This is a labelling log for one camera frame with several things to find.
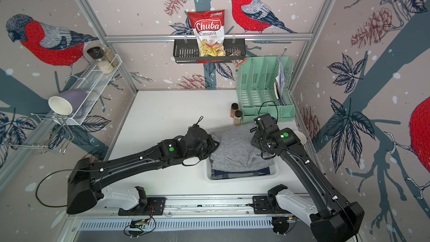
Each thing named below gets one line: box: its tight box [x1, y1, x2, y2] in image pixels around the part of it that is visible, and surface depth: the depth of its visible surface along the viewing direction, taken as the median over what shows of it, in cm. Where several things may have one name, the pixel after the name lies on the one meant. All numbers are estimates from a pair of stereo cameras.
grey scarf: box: [209, 123, 276, 171], surface depth 73 cm
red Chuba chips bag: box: [188, 10, 226, 57], surface depth 84 cm
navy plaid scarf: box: [210, 166, 271, 179], surface depth 77 cm
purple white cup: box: [48, 89, 89, 116], surface depth 64 cm
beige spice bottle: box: [233, 109, 243, 127], surface depth 98 cm
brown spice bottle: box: [230, 102, 239, 118], surface depth 102 cm
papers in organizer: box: [273, 56, 287, 106], surface depth 94 cm
